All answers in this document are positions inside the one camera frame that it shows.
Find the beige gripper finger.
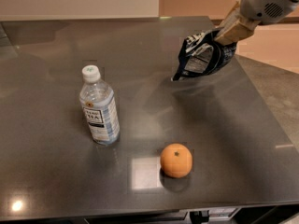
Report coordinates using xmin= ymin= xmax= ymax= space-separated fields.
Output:
xmin=214 ymin=29 xmax=239 ymax=46

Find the blue chip bag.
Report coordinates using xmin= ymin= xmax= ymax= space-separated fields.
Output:
xmin=172 ymin=29 xmax=236 ymax=81

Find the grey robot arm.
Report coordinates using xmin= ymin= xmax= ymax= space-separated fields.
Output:
xmin=215 ymin=0 xmax=299 ymax=46

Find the orange fruit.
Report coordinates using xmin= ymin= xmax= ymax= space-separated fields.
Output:
xmin=160 ymin=143 xmax=192 ymax=178

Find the clear tea water bottle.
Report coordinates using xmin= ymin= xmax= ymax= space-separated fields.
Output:
xmin=79 ymin=65 xmax=120 ymax=146

